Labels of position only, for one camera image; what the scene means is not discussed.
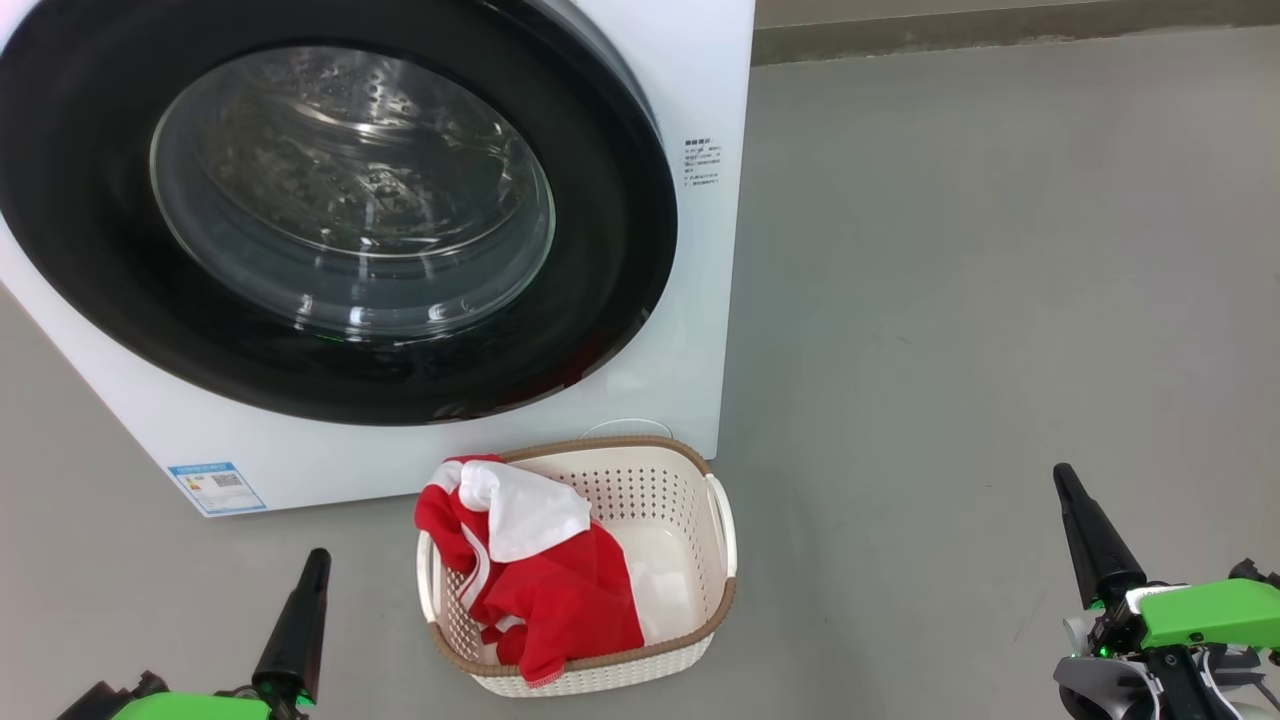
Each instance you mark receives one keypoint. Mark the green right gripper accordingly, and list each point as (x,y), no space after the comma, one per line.
(1200,615)

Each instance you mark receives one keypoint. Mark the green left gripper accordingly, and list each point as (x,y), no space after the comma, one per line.
(200,708)

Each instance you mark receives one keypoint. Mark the red and white garment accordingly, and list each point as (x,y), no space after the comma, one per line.
(560,600)

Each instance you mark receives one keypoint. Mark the black round glass washer door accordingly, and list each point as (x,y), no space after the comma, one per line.
(610,250)

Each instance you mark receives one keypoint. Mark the cream perforated basket brown rim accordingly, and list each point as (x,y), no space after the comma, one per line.
(670,560)

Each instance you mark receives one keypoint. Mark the white front-load washing machine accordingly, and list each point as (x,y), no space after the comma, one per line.
(690,80)

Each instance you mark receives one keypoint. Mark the blue energy label sticker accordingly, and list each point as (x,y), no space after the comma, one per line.
(217,487)

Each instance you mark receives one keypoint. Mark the round filter cover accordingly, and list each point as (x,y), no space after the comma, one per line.
(625,428)

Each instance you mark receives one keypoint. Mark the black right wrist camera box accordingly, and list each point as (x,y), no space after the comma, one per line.
(1255,573)

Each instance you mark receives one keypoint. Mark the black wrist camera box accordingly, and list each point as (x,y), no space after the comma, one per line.
(105,700)
(1255,573)

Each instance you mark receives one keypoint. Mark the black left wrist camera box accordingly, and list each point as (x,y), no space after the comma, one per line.
(105,700)

